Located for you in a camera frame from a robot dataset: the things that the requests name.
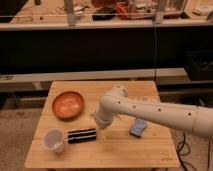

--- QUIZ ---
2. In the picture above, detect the white ceramic cup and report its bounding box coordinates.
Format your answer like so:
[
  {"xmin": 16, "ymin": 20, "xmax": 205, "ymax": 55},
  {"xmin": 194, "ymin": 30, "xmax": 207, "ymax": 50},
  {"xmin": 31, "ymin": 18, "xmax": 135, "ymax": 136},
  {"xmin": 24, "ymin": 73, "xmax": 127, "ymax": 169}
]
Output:
[{"xmin": 42, "ymin": 128, "xmax": 65, "ymax": 154}]

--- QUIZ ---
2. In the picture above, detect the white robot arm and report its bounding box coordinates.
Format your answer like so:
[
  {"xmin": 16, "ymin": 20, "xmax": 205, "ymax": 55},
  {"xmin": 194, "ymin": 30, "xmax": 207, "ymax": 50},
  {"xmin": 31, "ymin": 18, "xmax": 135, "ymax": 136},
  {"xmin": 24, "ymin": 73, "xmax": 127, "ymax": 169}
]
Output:
[{"xmin": 95, "ymin": 86, "xmax": 213, "ymax": 140}]

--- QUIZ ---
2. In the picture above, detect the orange ceramic bowl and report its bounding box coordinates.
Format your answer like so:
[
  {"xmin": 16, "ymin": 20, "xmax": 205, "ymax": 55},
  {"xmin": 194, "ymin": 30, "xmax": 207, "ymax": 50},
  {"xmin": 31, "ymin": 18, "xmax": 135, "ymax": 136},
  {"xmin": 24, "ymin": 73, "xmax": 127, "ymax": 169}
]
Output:
[{"xmin": 52, "ymin": 91, "xmax": 84, "ymax": 119}]

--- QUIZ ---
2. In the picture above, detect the blue sponge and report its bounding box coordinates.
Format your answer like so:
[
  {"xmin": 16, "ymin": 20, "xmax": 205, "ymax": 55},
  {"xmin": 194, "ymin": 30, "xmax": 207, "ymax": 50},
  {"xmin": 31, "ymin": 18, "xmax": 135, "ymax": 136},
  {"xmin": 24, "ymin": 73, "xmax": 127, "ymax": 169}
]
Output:
[{"xmin": 129, "ymin": 118, "xmax": 147, "ymax": 138}]

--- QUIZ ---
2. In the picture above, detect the wooden table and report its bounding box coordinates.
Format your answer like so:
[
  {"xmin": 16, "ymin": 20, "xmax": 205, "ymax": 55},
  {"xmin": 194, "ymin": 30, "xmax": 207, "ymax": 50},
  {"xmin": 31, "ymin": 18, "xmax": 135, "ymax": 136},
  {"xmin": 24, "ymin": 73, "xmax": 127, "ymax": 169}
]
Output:
[{"xmin": 25, "ymin": 81, "xmax": 179, "ymax": 169}]

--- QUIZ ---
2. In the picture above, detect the black box on shelf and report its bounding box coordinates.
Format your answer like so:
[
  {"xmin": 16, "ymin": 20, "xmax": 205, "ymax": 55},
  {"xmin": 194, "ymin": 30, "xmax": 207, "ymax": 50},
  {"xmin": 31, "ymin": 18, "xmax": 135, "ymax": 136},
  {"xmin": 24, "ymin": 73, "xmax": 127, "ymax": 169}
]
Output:
[{"xmin": 184, "ymin": 50, "xmax": 213, "ymax": 81}]

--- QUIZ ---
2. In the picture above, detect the black cable on floor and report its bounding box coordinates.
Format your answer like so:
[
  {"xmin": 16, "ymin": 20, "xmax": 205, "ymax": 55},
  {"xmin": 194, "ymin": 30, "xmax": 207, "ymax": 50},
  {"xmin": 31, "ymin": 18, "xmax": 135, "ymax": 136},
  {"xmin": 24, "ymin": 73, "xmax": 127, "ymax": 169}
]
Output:
[{"xmin": 176, "ymin": 132, "xmax": 213, "ymax": 171}]

